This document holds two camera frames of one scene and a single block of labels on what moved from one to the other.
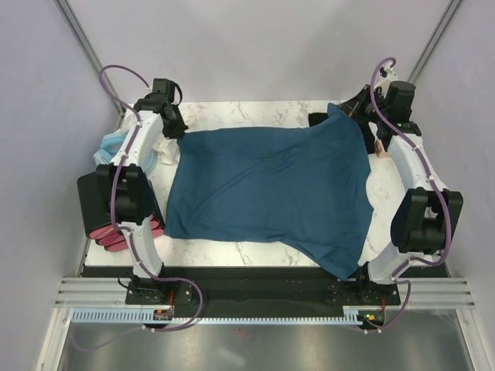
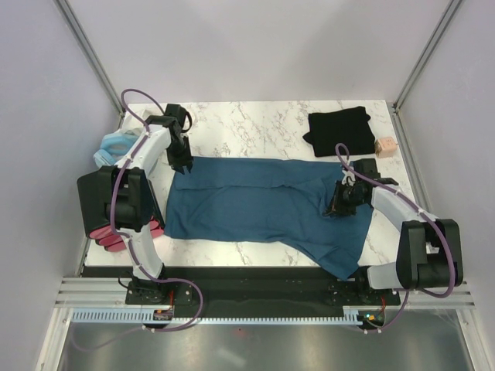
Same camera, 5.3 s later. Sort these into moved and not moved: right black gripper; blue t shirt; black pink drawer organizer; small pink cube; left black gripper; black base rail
Moved: left black gripper; right black gripper; blue t shirt
Not moved: black pink drawer organizer; small pink cube; black base rail
